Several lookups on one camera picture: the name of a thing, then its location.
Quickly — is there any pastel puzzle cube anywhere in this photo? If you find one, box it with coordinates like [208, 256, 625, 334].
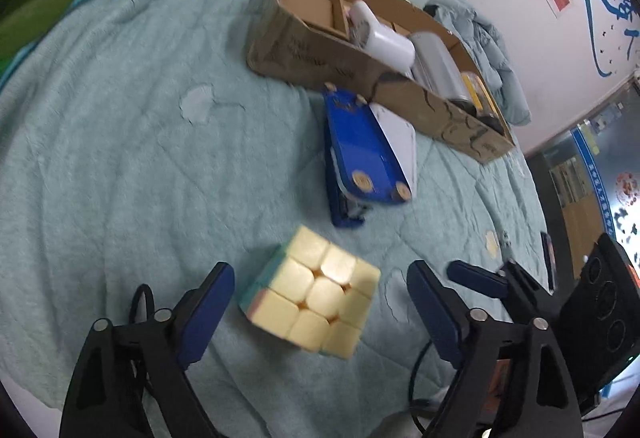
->
[236, 225, 382, 360]

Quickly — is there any light green blanket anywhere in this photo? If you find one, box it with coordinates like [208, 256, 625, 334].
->
[0, 0, 551, 438]

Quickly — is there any white handheld fan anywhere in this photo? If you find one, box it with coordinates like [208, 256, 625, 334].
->
[347, 1, 417, 74]

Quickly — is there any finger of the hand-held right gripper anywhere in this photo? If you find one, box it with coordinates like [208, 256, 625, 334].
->
[447, 259, 556, 324]

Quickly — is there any black smartphone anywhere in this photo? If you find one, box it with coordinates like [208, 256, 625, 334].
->
[541, 231, 557, 291]

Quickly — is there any white plastic device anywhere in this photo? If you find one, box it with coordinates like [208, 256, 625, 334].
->
[370, 104, 417, 199]

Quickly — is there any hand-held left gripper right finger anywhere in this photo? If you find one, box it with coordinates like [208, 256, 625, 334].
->
[407, 261, 585, 438]

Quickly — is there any yellow label jar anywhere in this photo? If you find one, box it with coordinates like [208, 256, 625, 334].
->
[459, 71, 503, 131]

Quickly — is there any silver metal tin can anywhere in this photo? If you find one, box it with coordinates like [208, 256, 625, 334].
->
[410, 31, 471, 102]

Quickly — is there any black cable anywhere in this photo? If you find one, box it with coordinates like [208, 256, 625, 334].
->
[407, 340, 443, 421]
[129, 284, 156, 334]

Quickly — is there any glass door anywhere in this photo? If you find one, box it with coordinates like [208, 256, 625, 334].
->
[525, 78, 640, 279]

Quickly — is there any light blue jacket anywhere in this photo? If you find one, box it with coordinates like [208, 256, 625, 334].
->
[424, 0, 532, 126]

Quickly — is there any brown cardboard box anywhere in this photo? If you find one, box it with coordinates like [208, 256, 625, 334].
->
[246, 0, 517, 165]

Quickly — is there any blue board with wooden discs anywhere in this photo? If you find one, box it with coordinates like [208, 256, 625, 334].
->
[322, 82, 416, 206]

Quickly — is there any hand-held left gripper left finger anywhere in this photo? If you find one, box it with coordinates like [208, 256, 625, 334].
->
[59, 262, 236, 438]

